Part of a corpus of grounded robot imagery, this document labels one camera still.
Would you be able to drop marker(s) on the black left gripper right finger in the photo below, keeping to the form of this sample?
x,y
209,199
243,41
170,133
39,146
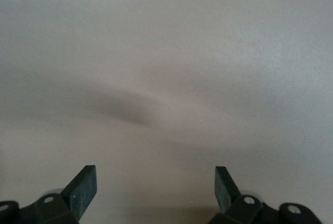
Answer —
x,y
225,195

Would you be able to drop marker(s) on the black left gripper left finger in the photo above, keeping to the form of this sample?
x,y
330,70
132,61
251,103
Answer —
x,y
80,195

